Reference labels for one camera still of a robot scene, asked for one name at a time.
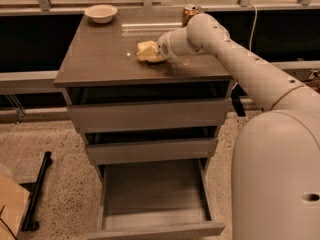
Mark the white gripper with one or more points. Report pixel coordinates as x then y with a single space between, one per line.
164 47

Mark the yellow sponge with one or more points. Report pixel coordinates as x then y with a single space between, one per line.
148 52

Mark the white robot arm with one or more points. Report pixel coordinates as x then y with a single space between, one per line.
276 157

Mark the grey drawer cabinet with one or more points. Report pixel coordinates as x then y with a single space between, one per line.
101 67

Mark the grey top drawer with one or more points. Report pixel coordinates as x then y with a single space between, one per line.
149 115

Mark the grey middle drawer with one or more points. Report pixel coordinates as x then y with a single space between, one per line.
151 151

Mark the grey open bottom drawer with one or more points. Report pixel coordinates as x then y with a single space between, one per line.
162 200

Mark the brown patterned drink can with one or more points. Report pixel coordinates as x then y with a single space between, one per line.
188 12

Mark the white bowl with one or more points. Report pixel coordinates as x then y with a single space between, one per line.
101 14

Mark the black metal bar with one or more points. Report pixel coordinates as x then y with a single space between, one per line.
29 223

